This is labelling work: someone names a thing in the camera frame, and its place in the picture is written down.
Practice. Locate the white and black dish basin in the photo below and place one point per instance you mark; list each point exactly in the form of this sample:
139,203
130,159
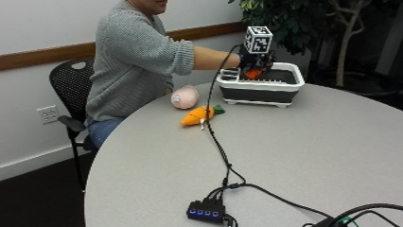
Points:
268,91

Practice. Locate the potted indoor tree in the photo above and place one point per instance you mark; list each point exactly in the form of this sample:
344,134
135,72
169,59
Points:
319,28

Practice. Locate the pink plush toy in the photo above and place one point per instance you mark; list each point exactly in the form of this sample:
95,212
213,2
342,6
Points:
185,97

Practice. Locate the orange plush carrot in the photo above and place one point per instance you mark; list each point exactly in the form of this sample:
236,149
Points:
197,116

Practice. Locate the black mesh office chair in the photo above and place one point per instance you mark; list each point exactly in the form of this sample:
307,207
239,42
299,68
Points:
70,91

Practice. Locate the white marker cube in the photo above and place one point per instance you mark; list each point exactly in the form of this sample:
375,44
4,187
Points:
258,39

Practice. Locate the white wall outlet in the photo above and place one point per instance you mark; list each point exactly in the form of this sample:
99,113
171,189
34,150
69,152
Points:
48,114

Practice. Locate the orange soft toy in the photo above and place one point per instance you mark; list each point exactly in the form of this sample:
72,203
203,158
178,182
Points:
254,73

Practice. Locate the the person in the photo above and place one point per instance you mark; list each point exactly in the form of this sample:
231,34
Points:
130,63

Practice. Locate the black hub with blue lights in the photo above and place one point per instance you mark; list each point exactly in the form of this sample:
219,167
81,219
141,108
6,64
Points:
205,212

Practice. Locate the wooden wall rail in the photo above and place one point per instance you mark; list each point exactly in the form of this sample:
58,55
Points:
84,50

